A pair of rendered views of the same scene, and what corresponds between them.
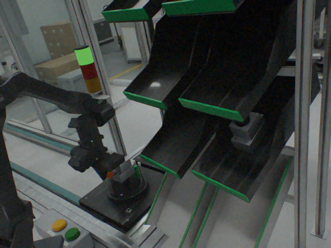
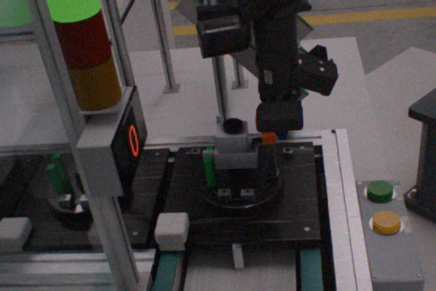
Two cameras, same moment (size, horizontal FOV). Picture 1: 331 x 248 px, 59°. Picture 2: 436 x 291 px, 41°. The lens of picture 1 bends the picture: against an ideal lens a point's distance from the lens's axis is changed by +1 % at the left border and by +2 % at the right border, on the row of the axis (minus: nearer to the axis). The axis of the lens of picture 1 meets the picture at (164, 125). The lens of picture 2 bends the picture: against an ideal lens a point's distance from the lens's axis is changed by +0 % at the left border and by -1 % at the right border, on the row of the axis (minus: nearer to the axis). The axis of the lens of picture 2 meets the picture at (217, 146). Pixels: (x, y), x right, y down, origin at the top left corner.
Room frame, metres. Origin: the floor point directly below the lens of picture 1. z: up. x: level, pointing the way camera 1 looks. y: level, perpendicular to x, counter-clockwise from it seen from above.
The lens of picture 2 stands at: (1.23, 0.74, 1.57)
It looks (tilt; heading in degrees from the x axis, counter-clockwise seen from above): 35 degrees down; 235
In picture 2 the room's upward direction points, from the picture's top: 8 degrees counter-clockwise
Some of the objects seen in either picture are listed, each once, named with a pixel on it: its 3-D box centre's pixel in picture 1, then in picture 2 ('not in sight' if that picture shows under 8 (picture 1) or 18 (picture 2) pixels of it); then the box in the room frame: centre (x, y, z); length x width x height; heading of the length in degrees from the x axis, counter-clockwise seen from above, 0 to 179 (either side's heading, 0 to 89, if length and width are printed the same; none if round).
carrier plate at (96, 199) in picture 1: (128, 191); (241, 191); (0.79, 0.16, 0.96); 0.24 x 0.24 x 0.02; 46
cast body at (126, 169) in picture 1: (123, 165); (228, 142); (0.80, 0.15, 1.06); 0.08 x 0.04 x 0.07; 136
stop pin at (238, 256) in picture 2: not in sight; (238, 255); (0.88, 0.25, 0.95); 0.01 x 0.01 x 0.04; 46
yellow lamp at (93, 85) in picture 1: (93, 83); (93, 78); (1.01, 0.21, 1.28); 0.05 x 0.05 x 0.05
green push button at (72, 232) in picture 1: (72, 234); (379, 192); (0.65, 0.32, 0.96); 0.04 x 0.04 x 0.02
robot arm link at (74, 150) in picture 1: (93, 147); (278, 71); (0.74, 0.21, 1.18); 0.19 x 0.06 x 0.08; 46
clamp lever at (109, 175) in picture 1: (113, 180); (265, 152); (0.76, 0.19, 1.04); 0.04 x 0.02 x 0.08; 136
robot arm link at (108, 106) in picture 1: (91, 110); (241, 10); (0.78, 0.19, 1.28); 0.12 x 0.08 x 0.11; 149
